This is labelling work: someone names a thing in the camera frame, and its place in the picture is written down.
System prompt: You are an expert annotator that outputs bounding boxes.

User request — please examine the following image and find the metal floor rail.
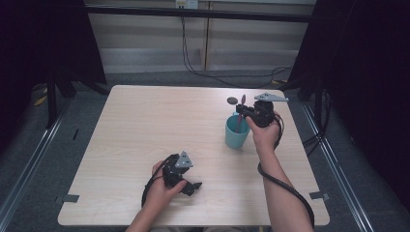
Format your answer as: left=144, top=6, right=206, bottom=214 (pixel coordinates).
left=301, top=101, right=376, bottom=232
left=0, top=96, right=72, bottom=225

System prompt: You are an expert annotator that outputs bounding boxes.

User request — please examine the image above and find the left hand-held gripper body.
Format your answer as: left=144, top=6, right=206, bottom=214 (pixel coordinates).
left=161, top=150, right=195, bottom=191

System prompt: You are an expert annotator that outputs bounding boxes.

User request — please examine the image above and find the long black floor cable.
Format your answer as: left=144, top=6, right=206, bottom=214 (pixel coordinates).
left=180, top=14, right=294, bottom=89

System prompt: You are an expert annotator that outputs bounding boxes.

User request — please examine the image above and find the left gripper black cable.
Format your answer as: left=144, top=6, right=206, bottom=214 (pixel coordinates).
left=140, top=154, right=179, bottom=210

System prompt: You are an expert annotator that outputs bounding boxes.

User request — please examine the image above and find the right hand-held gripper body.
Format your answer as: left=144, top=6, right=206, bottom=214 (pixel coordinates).
left=247, top=92, right=290, bottom=129

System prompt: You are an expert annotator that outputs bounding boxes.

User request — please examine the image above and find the bundle of black cables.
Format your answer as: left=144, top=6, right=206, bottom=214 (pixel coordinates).
left=302, top=89, right=334, bottom=158

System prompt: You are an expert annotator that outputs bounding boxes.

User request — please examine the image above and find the black horizontal bar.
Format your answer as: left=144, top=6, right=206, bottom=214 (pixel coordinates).
left=84, top=4, right=316, bottom=24

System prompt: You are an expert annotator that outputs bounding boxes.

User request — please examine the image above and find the teal cup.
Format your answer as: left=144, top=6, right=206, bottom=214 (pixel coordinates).
left=224, top=111, right=252, bottom=150

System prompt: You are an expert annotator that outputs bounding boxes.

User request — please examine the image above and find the person's left hand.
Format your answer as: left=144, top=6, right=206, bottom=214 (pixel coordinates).
left=145, top=159, right=188, bottom=212

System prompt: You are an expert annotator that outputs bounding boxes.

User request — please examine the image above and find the white wall outlet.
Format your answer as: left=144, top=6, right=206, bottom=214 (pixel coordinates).
left=175, top=0, right=199, bottom=10

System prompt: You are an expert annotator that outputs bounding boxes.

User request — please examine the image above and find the black metal stand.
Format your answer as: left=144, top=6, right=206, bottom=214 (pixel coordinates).
left=45, top=66, right=60, bottom=130

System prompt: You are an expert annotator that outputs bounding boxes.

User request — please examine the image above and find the black curtain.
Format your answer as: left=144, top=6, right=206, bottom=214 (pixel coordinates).
left=0, top=0, right=108, bottom=156
left=287, top=0, right=410, bottom=212

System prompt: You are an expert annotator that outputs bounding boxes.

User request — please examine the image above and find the grey tape strip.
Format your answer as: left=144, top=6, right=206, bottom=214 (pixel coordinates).
left=308, top=190, right=331, bottom=201
left=61, top=193, right=80, bottom=204

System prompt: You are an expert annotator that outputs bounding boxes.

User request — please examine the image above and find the person's right hand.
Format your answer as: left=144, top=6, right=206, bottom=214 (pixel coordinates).
left=246, top=110, right=282, bottom=155

